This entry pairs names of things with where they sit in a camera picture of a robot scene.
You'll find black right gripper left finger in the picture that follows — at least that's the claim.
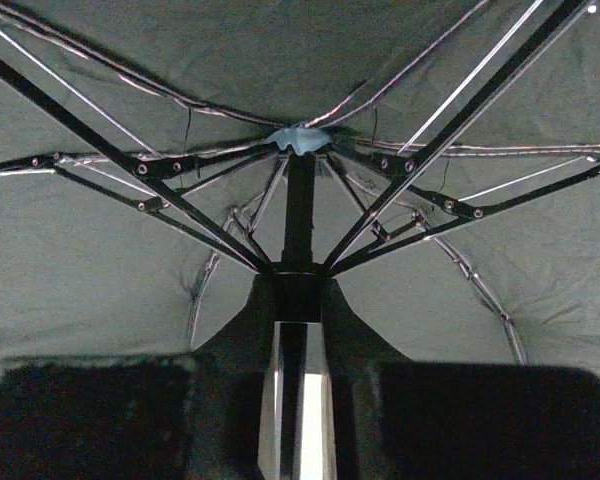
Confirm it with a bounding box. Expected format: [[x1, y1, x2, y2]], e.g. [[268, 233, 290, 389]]
[[0, 277, 275, 479]]

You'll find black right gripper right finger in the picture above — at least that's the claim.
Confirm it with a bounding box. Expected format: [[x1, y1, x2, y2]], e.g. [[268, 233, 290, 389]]
[[322, 280, 600, 479]]

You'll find pink umbrella with black lining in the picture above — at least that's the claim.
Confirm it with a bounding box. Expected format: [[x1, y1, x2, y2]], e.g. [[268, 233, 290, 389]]
[[0, 1, 600, 479]]

